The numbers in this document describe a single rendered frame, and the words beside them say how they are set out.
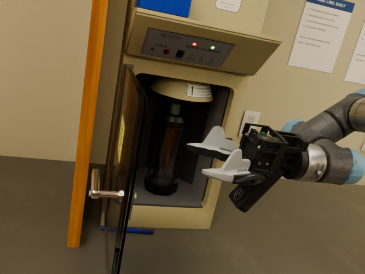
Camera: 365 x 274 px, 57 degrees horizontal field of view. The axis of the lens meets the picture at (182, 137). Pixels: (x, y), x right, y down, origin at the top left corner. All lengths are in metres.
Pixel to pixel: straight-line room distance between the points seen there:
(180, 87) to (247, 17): 0.24
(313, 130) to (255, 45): 0.22
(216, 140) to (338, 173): 0.24
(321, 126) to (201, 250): 0.45
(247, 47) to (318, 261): 0.65
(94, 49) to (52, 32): 0.54
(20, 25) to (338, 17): 1.16
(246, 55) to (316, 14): 0.71
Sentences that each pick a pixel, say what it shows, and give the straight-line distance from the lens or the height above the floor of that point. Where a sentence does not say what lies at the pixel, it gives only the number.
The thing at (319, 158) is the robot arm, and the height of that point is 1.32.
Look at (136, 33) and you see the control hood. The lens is 0.73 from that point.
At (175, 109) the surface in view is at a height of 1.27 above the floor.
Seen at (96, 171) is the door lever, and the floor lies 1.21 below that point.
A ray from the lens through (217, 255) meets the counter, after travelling 0.96.
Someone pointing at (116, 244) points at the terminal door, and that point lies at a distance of 0.61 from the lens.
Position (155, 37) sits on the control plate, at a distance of 0.74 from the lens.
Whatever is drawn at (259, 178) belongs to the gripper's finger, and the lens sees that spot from 0.60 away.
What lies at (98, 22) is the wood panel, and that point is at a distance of 0.71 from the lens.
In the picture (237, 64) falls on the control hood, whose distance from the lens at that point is 0.82.
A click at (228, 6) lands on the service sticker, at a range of 0.85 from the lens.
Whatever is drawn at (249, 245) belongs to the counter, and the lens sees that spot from 1.04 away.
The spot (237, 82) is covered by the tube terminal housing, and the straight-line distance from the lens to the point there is 0.89.
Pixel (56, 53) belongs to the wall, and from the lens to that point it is 1.25.
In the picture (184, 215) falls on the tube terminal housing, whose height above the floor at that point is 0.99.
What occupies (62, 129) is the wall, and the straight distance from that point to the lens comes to 1.32.
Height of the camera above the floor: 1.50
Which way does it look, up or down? 18 degrees down
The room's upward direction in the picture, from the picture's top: 12 degrees clockwise
